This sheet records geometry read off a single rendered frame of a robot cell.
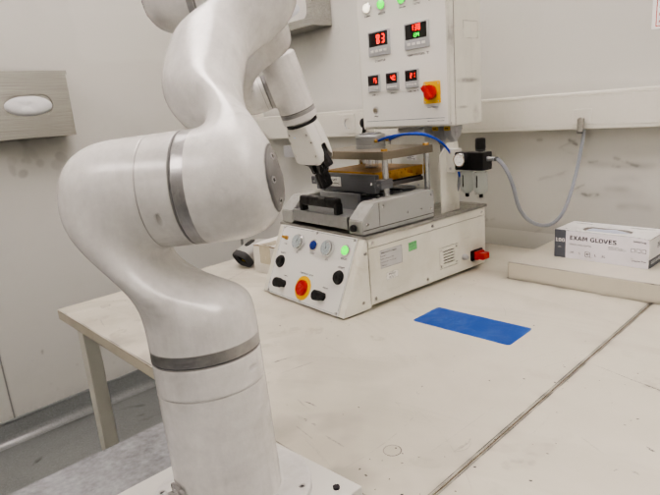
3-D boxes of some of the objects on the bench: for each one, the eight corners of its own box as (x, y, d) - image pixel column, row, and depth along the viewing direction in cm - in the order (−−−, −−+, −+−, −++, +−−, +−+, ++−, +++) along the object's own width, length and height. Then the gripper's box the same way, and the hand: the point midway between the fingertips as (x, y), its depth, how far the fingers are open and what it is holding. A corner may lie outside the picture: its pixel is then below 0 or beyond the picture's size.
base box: (399, 248, 182) (396, 197, 178) (496, 267, 153) (495, 207, 149) (263, 291, 150) (256, 230, 145) (354, 324, 121) (349, 249, 117)
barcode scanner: (280, 251, 190) (277, 230, 188) (294, 254, 185) (292, 232, 183) (231, 266, 177) (228, 243, 175) (245, 270, 171) (242, 246, 169)
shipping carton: (299, 256, 182) (296, 230, 180) (325, 262, 173) (322, 235, 171) (253, 270, 170) (249, 243, 168) (279, 277, 161) (276, 247, 158)
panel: (266, 291, 148) (284, 224, 149) (338, 316, 125) (358, 238, 126) (260, 290, 147) (279, 222, 147) (331, 315, 124) (353, 236, 124)
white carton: (574, 246, 152) (575, 220, 150) (666, 257, 135) (668, 229, 133) (553, 255, 144) (554, 229, 143) (648, 269, 128) (650, 239, 126)
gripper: (331, 109, 125) (357, 180, 133) (293, 112, 136) (318, 178, 144) (307, 123, 121) (335, 195, 129) (270, 125, 133) (298, 192, 141)
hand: (323, 179), depth 136 cm, fingers closed
